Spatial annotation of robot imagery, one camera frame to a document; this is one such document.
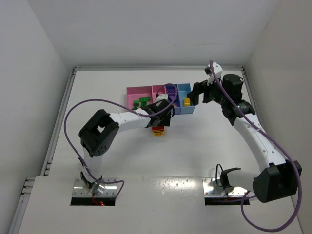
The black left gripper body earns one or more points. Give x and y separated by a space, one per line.
160 113

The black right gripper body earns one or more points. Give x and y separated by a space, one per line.
202 91

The red green yellow lego stack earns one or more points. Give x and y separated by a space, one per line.
158 130

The yellow rounded lego brick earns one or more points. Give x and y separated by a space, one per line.
187 102

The purple flower lego brick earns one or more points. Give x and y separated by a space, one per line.
172 97

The green lego plate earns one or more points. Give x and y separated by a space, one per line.
144 99

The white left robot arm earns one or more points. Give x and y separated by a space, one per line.
98 134

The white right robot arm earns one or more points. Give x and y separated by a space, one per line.
278 177

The light blue bin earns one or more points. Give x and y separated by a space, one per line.
183 90

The dark blue bin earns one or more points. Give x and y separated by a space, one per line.
176 103

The small pink bin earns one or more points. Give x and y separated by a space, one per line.
157 89

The large pink bin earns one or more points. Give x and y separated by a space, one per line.
134 93

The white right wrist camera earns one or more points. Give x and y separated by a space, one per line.
213 70

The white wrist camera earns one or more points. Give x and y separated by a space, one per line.
213 70
162 96

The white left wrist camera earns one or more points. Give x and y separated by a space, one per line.
162 96

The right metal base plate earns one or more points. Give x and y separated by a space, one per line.
215 195

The metal base plate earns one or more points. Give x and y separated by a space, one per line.
103 195
215 195

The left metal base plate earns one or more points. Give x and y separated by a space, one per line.
103 195

